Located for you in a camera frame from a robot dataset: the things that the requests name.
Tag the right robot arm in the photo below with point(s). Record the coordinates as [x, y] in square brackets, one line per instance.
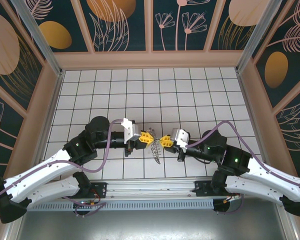
[270, 175]

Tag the grey metal panel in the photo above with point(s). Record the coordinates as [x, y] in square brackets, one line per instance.
[150, 225]

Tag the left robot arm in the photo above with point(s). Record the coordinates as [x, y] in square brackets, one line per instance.
[35, 175]

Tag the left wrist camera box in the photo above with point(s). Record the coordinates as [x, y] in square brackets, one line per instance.
[130, 130]

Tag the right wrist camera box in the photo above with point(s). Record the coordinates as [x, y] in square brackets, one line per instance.
[180, 137]

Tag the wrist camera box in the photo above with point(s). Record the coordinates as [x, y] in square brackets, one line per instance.
[130, 130]
[180, 137]

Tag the aluminium extrusion rail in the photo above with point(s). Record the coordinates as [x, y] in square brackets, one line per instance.
[150, 187]

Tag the aluminium corner post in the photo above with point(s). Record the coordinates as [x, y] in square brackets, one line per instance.
[40, 37]
[253, 37]

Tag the metal disc with keyrings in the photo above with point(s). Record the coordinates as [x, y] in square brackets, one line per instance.
[155, 151]

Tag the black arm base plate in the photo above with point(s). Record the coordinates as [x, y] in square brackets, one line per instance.
[100, 190]
[202, 188]

